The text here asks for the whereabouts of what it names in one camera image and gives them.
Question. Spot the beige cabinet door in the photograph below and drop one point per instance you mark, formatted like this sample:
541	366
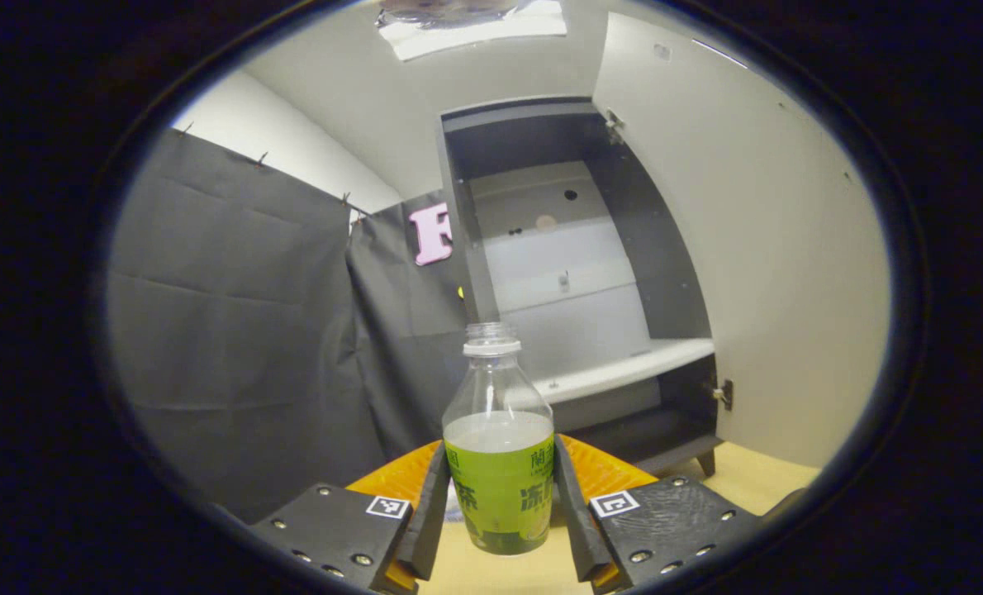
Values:
764	248

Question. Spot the metal door hinge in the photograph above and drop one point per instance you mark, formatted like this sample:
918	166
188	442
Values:
723	394
615	126

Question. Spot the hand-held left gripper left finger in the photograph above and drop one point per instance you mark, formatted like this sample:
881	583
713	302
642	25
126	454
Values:
334	521

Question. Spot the green label plastic bottle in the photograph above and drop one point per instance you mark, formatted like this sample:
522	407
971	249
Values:
500	487

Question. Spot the white cabinet shelf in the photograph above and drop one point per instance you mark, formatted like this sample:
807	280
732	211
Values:
624	372

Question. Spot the black backdrop cloth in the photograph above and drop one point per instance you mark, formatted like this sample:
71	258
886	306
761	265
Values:
235	330

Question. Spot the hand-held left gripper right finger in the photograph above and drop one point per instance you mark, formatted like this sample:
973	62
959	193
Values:
673	521

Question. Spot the large ceiling light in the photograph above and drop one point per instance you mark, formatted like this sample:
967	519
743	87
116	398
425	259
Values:
491	33

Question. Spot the dark grey cabinet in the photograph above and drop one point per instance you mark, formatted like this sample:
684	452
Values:
657	264

